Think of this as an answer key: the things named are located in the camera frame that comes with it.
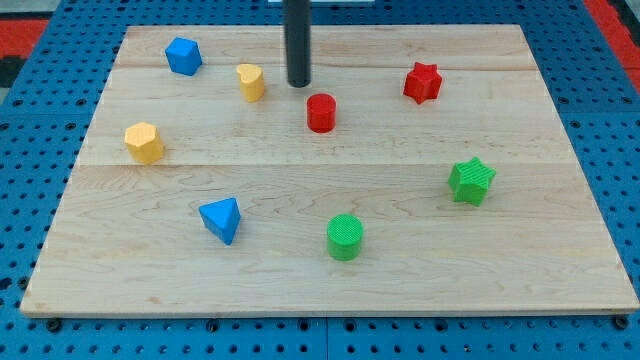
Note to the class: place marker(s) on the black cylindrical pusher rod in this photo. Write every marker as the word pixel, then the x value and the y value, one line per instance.
pixel 297 36

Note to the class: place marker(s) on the yellow heart block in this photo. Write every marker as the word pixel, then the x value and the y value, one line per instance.
pixel 251 81

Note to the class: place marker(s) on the blue cube block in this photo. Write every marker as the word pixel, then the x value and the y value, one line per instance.
pixel 183 56

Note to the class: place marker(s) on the red cylinder block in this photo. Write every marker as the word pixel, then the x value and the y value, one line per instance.
pixel 321 112

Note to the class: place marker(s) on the red star block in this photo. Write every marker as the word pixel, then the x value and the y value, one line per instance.
pixel 423 82

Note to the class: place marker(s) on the yellow hexagon block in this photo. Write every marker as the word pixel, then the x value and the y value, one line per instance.
pixel 144 143

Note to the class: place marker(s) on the light wooden board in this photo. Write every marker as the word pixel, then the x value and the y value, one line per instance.
pixel 127 240

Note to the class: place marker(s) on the blue triangle block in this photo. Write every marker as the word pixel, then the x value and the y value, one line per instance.
pixel 222 219

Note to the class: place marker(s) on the green cylinder block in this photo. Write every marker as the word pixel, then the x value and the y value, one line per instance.
pixel 344 237

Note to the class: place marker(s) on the green star block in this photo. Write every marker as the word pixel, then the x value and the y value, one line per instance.
pixel 470 181

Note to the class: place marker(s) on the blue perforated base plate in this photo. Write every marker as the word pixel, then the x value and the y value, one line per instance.
pixel 586 60

